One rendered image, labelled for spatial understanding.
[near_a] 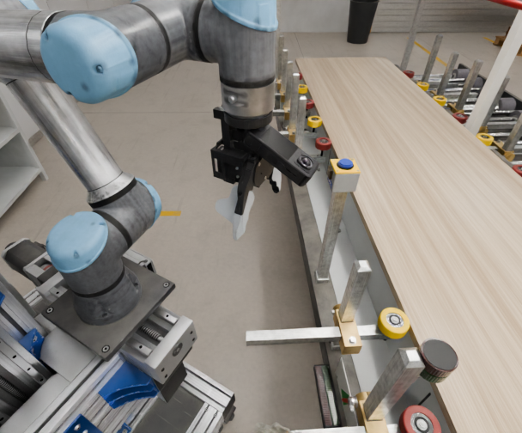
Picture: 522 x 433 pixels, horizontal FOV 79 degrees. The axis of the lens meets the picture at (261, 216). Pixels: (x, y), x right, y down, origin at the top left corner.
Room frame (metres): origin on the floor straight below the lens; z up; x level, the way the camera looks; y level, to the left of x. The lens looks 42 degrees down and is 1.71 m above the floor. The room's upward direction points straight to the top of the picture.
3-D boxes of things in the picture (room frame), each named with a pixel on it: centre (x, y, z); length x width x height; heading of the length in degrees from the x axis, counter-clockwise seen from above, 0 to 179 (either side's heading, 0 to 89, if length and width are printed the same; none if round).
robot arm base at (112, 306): (0.45, 0.37, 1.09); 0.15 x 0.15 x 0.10
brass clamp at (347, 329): (0.47, -0.25, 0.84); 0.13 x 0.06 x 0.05; 3
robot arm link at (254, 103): (0.44, 0.02, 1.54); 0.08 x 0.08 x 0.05
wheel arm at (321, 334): (0.45, -0.17, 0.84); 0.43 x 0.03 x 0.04; 93
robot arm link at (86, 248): (0.45, 0.37, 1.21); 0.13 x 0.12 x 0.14; 158
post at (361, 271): (0.49, -0.25, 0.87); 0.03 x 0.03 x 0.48; 3
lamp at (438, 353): (0.25, -0.31, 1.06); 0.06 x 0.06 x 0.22; 3
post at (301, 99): (1.49, -0.20, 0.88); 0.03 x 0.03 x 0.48; 3
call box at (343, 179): (0.75, -0.24, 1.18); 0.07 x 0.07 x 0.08; 3
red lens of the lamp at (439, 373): (0.25, -0.31, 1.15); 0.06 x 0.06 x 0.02
